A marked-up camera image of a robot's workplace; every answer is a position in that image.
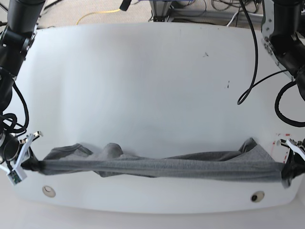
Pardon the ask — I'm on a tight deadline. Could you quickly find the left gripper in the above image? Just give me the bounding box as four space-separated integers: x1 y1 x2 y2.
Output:
277 139 305 188

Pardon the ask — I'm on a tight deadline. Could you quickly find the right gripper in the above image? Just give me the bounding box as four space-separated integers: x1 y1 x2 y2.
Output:
0 130 43 174

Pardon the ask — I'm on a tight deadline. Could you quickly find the grey T-shirt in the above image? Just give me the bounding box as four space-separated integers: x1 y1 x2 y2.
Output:
39 138 293 188

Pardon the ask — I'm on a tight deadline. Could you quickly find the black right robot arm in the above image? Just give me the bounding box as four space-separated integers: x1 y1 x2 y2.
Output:
0 0 45 170

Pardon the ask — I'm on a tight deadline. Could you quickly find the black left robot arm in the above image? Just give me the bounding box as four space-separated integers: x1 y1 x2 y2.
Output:
261 0 305 128

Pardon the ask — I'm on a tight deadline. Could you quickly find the red tape rectangle marking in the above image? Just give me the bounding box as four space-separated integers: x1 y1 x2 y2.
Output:
270 133 291 163

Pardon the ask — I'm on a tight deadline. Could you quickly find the left table grommet hole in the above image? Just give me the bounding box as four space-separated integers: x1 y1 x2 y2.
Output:
42 186 56 198

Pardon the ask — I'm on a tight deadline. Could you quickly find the table grommet hole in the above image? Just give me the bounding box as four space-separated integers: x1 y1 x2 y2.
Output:
42 186 56 198
251 190 265 203

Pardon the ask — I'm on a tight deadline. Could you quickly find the right table grommet hole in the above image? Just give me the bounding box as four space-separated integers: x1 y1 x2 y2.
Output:
251 190 265 203

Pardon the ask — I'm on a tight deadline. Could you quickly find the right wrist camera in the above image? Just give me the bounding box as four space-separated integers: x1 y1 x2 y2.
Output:
7 167 27 186

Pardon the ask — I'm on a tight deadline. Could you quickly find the yellow cable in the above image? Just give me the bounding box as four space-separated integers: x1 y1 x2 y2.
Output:
76 9 121 26

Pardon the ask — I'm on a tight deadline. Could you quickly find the aluminium frame post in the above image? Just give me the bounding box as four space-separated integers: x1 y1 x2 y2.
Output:
149 0 172 22

